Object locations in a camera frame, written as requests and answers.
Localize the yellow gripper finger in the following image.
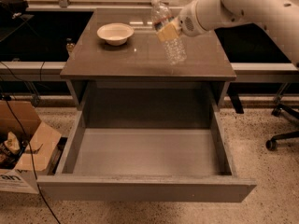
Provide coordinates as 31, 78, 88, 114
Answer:
155, 22, 181, 42

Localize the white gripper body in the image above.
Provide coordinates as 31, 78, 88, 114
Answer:
178, 0, 208, 36

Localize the clear plastic water bottle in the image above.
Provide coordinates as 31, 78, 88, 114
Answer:
151, 0, 187, 64

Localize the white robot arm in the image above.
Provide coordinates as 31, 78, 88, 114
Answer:
151, 0, 299, 64

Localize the grey cabinet with counter top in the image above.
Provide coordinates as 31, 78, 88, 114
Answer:
59, 7, 237, 129

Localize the small bottle behind cabinet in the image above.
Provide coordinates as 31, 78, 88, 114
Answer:
66, 38, 76, 54

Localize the grey open top drawer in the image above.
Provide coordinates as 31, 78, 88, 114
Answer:
38, 105, 256, 203

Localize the white paper bowl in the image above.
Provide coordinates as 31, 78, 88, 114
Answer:
97, 23, 134, 46

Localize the black office chair base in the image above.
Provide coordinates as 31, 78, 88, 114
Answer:
265, 103, 299, 151

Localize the black bag on desk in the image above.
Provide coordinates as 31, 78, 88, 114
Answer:
0, 0, 29, 20

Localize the brown cardboard box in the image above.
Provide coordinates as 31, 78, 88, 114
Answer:
0, 101, 62, 194

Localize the black cable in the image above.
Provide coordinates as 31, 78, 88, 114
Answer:
0, 93, 62, 224

